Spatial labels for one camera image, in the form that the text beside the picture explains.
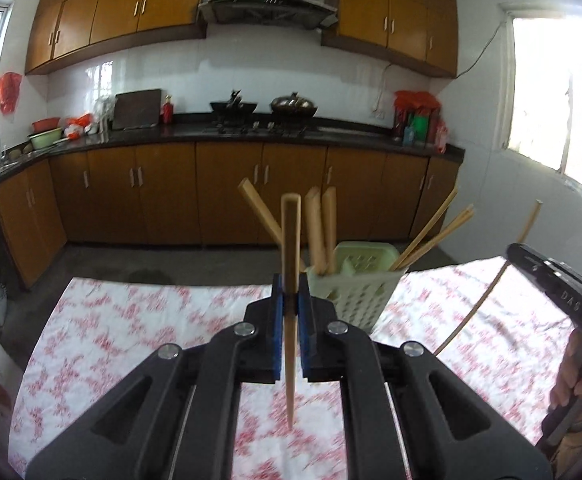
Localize green basin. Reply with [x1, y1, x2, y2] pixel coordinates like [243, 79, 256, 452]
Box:
[27, 127, 64, 150]

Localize brown upper kitchen cabinets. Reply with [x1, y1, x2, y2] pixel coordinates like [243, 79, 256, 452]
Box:
[321, 0, 459, 79]
[25, 0, 209, 77]

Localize red bag over bottles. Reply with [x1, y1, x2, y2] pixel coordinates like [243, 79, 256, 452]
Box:
[393, 90, 442, 146]

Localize black kitchen countertop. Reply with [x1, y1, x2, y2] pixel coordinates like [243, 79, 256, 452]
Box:
[0, 116, 467, 188]

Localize brown kitchen cabinets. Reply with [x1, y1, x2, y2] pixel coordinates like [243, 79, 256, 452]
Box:
[25, 0, 209, 77]
[0, 141, 461, 291]
[321, 0, 459, 79]

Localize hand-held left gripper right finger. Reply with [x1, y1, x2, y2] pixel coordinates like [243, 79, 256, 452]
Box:
[297, 271, 554, 480]

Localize gas stove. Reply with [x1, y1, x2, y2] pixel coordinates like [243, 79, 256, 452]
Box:
[202, 120, 308, 137]

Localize dark open wok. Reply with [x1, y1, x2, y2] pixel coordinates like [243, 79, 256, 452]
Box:
[209, 89, 259, 116]

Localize bamboo chopstick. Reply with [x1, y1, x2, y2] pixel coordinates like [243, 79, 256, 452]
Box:
[280, 192, 303, 430]
[321, 186, 339, 277]
[390, 186, 459, 271]
[396, 204, 473, 270]
[400, 210, 476, 272]
[238, 178, 306, 272]
[435, 200, 544, 357]
[305, 186, 328, 277]

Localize black wall cable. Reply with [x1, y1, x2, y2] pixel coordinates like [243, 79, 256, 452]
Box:
[454, 10, 512, 81]

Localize dark wok with lid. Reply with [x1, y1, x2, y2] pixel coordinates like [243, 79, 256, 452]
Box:
[270, 91, 319, 117]

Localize green perforated chopstick holder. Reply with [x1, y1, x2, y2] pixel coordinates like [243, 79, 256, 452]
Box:
[305, 241, 408, 336]

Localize dark cutting board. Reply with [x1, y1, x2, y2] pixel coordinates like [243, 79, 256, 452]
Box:
[112, 88, 163, 131]

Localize red and white plastic bag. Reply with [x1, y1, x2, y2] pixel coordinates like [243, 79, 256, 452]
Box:
[63, 114, 96, 140]

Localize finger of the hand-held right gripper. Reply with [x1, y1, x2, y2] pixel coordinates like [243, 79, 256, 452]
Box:
[505, 242, 552, 293]

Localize hanging red plastic bag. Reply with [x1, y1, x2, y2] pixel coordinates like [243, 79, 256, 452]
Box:
[0, 72, 23, 115]

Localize brown lower kitchen cabinets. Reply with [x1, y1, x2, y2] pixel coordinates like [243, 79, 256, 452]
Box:
[0, 141, 461, 291]

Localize green bottle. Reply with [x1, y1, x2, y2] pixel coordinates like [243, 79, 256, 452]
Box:
[412, 114, 431, 147]

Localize red floral white tablecloth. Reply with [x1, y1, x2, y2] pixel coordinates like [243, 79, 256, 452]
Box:
[8, 255, 579, 480]

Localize person's right hand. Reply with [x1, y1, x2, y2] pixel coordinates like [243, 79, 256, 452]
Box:
[550, 331, 582, 409]

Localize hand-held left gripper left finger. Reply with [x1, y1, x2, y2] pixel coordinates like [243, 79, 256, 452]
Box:
[26, 272, 287, 480]

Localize large bright window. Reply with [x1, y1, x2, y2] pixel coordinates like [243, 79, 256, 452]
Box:
[501, 4, 582, 181]

